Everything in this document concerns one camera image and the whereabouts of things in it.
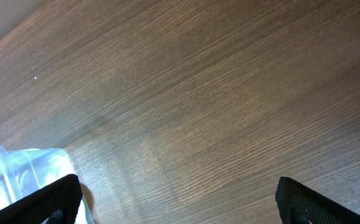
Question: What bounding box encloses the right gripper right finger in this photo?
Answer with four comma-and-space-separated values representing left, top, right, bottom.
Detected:
275, 177, 360, 224

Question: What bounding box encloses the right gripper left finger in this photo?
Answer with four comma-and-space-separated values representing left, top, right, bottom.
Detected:
0, 174, 83, 224

